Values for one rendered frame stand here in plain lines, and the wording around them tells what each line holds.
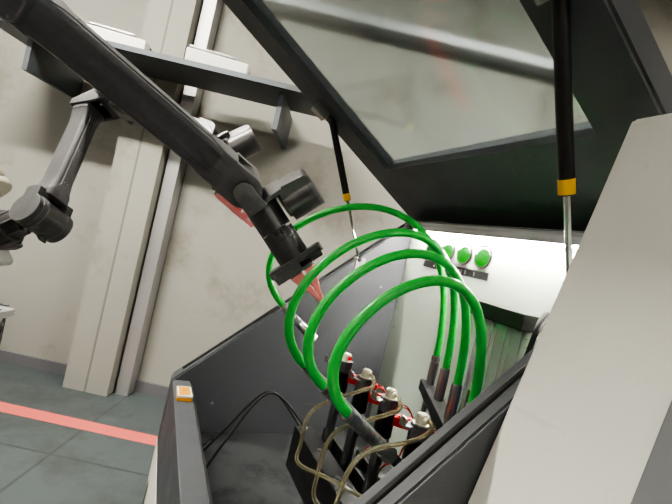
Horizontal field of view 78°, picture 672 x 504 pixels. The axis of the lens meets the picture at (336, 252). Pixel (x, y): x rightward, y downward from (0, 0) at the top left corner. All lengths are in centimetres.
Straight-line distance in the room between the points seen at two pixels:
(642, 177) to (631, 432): 26
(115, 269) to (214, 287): 65
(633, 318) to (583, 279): 7
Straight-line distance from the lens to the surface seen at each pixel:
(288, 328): 63
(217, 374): 106
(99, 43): 67
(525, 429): 49
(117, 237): 311
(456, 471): 50
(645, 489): 43
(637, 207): 52
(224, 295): 308
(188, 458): 77
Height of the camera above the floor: 133
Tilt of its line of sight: 1 degrees down
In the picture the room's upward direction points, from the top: 13 degrees clockwise
